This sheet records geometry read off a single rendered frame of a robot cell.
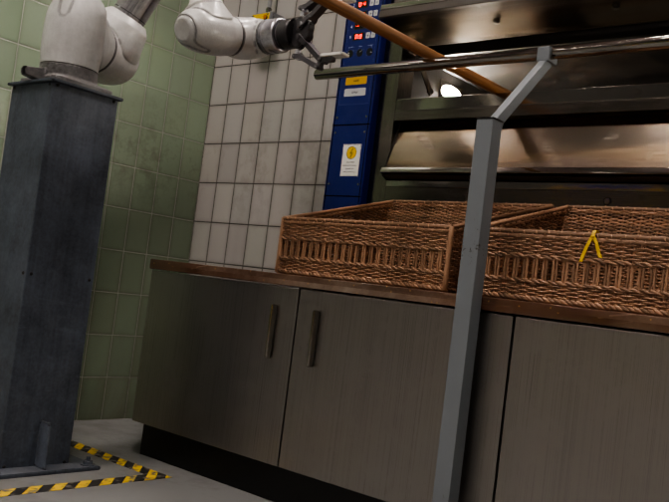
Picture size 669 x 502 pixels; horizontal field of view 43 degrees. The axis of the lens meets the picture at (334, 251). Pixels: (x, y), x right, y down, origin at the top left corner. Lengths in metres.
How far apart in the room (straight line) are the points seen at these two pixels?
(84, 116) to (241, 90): 1.02
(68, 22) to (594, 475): 1.69
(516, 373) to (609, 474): 0.27
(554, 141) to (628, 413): 0.98
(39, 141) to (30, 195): 0.14
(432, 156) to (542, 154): 0.36
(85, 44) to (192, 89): 0.98
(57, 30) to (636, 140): 1.54
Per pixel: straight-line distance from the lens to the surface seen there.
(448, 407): 1.81
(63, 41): 2.41
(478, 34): 2.67
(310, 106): 2.99
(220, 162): 3.26
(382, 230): 2.06
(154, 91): 3.22
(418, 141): 2.68
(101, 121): 2.39
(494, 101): 2.56
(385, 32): 2.12
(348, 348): 2.04
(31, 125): 2.37
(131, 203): 3.14
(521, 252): 1.86
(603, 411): 1.72
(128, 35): 2.59
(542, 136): 2.47
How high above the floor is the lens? 0.55
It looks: 3 degrees up
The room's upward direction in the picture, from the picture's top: 7 degrees clockwise
